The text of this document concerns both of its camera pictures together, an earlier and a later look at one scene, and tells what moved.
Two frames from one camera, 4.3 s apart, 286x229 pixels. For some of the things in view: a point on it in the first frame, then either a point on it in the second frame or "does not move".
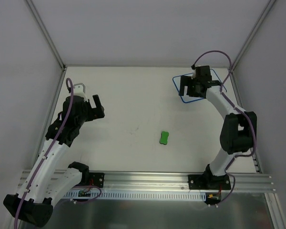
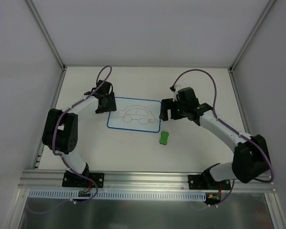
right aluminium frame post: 269,6 does not move
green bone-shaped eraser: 164,138 does not move
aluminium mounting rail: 240,181 does not move
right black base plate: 207,182 does not move
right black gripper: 190,88 -> 172,109
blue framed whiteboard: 215,77 -> 136,114
